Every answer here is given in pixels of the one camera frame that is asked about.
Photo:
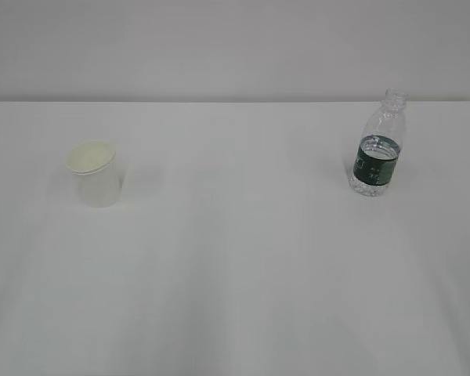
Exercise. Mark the clear water bottle green label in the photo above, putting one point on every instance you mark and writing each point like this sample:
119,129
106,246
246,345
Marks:
380,146

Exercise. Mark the white paper cup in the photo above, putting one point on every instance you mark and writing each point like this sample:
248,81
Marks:
93,165

